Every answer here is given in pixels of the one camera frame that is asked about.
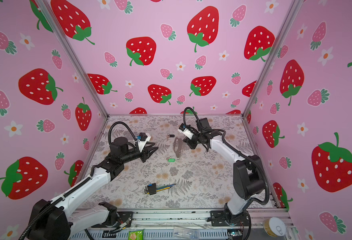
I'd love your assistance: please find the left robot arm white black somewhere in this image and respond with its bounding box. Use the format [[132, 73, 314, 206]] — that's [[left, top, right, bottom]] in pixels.
[[20, 132, 158, 240]]

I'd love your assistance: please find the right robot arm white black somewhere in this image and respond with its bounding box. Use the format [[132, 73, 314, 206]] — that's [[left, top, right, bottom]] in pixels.
[[178, 107, 270, 225]]

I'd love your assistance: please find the green snack packet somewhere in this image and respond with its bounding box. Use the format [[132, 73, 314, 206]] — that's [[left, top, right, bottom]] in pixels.
[[128, 230, 144, 240]]

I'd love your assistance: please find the clear plastic bag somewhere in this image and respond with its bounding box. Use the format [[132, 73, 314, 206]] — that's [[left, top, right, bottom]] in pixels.
[[173, 226, 199, 240]]

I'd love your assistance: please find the black connector with coloured wires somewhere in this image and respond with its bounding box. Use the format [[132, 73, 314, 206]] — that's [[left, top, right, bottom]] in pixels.
[[145, 183, 176, 195]]

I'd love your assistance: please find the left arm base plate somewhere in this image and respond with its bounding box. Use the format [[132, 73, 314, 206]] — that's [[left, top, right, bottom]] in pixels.
[[93, 212, 134, 228]]

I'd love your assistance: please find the aluminium rail frame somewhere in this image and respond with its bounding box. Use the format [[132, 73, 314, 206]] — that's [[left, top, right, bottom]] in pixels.
[[71, 208, 300, 240]]

